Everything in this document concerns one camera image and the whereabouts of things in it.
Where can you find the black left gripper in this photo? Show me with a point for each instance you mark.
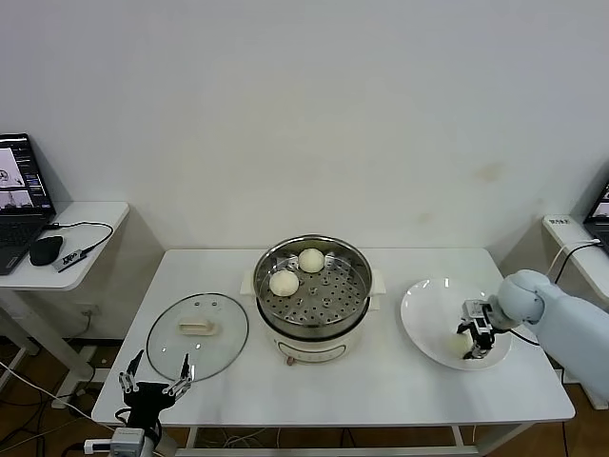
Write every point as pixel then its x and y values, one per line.
pixel 150 402

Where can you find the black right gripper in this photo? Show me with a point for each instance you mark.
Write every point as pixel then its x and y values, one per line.
pixel 483 331

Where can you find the white steamed baozi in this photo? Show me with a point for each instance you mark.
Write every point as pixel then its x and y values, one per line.
pixel 284 284
pixel 457 345
pixel 311 260

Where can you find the round glass pot lid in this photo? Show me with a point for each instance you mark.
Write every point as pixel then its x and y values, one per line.
pixel 214 347

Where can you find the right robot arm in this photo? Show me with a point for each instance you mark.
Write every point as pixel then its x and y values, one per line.
pixel 571 333

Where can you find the perforated steel steamer basket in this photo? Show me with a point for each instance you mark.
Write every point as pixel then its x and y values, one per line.
pixel 342 304

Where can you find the round white plate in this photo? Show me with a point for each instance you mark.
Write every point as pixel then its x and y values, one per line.
pixel 428 309

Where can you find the white label sticker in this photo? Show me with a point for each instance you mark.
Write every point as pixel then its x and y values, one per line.
pixel 559 221

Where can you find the grey usb hub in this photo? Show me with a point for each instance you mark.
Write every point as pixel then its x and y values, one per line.
pixel 70 259

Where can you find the cream electric cooker base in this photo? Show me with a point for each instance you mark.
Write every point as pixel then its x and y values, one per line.
pixel 309 345

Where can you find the black computer mouse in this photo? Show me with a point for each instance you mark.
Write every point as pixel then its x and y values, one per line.
pixel 46 250

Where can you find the white side table with laptop and mouse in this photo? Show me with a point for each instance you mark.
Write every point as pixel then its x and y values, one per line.
pixel 95 214

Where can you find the open black laptop pink screen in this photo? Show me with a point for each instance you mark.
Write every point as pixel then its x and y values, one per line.
pixel 19 176

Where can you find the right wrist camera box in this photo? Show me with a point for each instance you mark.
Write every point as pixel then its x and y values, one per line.
pixel 476 308

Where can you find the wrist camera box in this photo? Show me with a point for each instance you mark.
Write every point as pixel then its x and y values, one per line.
pixel 476 308
pixel 127 442

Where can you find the white main table frame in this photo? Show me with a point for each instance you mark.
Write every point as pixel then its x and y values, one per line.
pixel 191 437

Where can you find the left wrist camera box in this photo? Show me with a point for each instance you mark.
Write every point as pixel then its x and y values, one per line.
pixel 127 442

